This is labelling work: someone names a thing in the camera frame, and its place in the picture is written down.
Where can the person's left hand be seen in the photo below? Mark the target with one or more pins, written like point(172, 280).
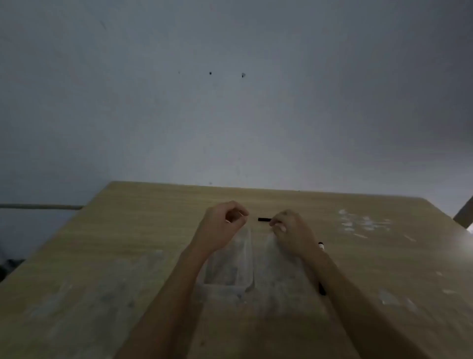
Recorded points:
point(214, 229)

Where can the person's right hand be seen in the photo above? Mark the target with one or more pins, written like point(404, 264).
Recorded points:
point(295, 235)

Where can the person's right fingers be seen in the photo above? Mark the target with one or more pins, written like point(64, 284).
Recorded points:
point(278, 222)

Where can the person's left fingers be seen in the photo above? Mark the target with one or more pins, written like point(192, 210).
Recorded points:
point(236, 213)

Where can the person's right forearm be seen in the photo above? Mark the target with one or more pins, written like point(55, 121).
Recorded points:
point(354, 307)

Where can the person's left forearm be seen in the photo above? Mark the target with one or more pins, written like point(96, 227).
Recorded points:
point(170, 303)

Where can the clear plastic container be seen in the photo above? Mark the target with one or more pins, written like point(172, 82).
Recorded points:
point(231, 266)

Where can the clear plastic lid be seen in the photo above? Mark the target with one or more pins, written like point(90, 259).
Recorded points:
point(281, 277)

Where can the black marker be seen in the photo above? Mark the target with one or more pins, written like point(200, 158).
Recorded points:
point(322, 290)

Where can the grey wall rail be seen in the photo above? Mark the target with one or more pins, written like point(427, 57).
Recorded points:
point(40, 206)

